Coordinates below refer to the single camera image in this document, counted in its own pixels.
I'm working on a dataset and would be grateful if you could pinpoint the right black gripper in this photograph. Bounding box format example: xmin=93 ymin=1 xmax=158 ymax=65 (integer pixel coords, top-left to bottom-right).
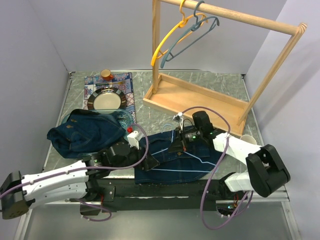
xmin=166 ymin=126 xmax=203 ymax=153

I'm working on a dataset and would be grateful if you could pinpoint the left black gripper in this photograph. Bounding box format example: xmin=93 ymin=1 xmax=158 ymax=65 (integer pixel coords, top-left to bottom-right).
xmin=110 ymin=142 xmax=160 ymax=171

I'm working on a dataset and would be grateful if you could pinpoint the light blue wire hanger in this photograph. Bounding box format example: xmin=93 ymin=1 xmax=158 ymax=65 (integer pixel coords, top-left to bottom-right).
xmin=148 ymin=130 xmax=221 ymax=178

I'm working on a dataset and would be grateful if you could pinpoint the blue denim skirt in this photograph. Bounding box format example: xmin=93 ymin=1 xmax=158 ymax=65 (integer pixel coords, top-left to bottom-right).
xmin=134 ymin=131 xmax=222 ymax=185

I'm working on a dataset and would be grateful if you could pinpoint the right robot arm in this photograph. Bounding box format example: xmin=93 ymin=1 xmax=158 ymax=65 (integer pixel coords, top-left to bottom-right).
xmin=168 ymin=110 xmax=291 ymax=200

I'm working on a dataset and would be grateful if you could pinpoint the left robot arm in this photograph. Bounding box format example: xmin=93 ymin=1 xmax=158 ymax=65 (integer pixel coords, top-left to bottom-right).
xmin=0 ymin=141 xmax=160 ymax=220

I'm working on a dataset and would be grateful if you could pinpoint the yellow plastic hanger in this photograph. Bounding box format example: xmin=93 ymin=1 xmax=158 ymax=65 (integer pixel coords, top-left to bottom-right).
xmin=150 ymin=0 xmax=207 ymax=67

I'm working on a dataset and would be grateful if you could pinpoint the grey-blue plastic hanger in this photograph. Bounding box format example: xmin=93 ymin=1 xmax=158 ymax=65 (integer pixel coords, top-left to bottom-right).
xmin=159 ymin=1 xmax=221 ymax=70

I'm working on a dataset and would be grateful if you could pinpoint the wooden clothes rack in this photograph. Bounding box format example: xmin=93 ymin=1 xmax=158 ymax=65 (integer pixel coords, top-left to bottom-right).
xmin=142 ymin=0 xmax=307 ymax=136

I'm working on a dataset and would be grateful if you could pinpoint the crumpled denim garment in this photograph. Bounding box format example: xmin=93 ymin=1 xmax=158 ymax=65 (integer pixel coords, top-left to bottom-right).
xmin=47 ymin=109 xmax=125 ymax=159

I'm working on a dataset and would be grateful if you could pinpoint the black rimmed plate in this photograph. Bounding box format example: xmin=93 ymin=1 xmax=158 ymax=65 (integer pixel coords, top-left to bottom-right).
xmin=86 ymin=87 xmax=127 ymax=110

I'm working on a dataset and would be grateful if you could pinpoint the light blue mug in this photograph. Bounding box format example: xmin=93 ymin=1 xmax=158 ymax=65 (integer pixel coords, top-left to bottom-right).
xmin=240 ymin=134 xmax=257 ymax=145

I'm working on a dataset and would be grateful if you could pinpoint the gold fork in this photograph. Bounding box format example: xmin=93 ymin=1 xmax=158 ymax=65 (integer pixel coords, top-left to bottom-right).
xmin=95 ymin=81 xmax=126 ymax=87

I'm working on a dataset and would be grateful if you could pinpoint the patterned blue placemat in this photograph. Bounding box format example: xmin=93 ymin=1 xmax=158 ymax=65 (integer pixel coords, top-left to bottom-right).
xmin=82 ymin=72 xmax=137 ymax=123

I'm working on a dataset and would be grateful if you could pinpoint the orange cup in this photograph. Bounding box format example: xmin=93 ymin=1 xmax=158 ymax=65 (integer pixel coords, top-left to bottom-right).
xmin=100 ymin=69 xmax=114 ymax=81

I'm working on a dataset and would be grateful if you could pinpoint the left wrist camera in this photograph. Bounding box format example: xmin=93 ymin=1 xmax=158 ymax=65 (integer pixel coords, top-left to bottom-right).
xmin=127 ymin=126 xmax=144 ymax=150

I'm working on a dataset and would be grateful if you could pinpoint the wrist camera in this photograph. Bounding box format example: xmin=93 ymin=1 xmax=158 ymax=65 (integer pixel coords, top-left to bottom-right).
xmin=172 ymin=112 xmax=184 ymax=124
xmin=127 ymin=126 xmax=144 ymax=150

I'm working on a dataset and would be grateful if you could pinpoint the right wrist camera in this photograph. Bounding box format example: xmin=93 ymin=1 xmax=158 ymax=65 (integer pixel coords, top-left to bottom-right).
xmin=172 ymin=112 xmax=184 ymax=124

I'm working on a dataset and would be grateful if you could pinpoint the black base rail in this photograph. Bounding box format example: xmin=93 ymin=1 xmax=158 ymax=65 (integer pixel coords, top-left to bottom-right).
xmin=67 ymin=177 xmax=251 ymax=213

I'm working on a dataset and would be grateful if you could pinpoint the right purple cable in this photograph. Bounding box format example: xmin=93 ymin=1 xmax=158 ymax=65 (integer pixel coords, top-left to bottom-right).
xmin=178 ymin=106 xmax=253 ymax=230

